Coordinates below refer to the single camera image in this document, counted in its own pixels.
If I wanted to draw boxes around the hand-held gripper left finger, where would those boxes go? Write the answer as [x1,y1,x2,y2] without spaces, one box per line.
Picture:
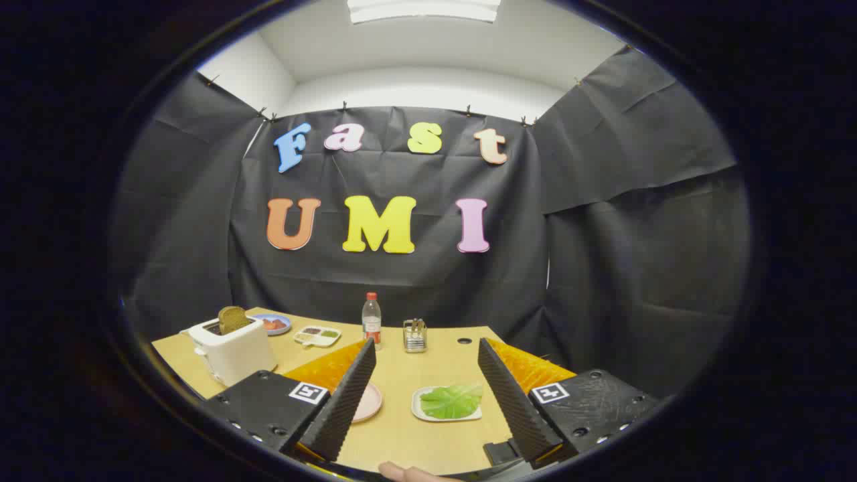
[201,337,378,464]

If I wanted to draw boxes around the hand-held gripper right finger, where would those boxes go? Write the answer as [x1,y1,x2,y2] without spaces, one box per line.
[477,337,660,469]

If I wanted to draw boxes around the green lettuce leaf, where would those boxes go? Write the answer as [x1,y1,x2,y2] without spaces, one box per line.
[420,383,483,420]

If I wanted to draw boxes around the brown bread slice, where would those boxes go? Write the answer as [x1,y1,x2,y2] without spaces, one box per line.
[218,306,252,335]

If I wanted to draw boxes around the pink round plate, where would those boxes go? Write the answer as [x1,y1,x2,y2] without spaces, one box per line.
[352,383,383,424]

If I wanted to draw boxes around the white square plate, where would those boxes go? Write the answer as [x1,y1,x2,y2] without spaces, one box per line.
[411,384,483,422]

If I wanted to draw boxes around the white divided tray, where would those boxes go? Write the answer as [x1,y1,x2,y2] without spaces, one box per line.
[293,325,342,349]

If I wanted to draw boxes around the clear plastic water bottle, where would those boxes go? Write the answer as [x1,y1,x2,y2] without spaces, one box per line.
[362,292,382,351]

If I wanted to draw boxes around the blue round plate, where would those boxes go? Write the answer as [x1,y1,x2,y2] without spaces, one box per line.
[253,313,293,336]

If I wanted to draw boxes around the white toaster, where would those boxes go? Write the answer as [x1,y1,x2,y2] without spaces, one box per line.
[179,317,279,388]

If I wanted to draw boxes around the black backdrop cloth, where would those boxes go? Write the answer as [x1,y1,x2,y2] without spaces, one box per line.
[110,46,751,402]

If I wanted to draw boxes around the ceiling light panel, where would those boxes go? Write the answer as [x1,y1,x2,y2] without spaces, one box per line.
[347,0,501,25]

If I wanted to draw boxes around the metal wire utensil holder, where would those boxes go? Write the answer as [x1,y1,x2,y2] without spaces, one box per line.
[402,319,428,353]

